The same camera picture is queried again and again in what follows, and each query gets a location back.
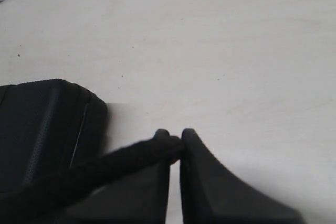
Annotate black plastic carrying case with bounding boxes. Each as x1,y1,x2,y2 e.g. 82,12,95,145
1,79,108,194

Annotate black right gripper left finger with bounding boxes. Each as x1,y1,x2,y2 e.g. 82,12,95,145
60,129,171,223

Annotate black cord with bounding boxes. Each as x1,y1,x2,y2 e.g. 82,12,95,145
0,136,186,224

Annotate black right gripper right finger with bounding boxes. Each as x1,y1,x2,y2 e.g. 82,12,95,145
180,129,305,223

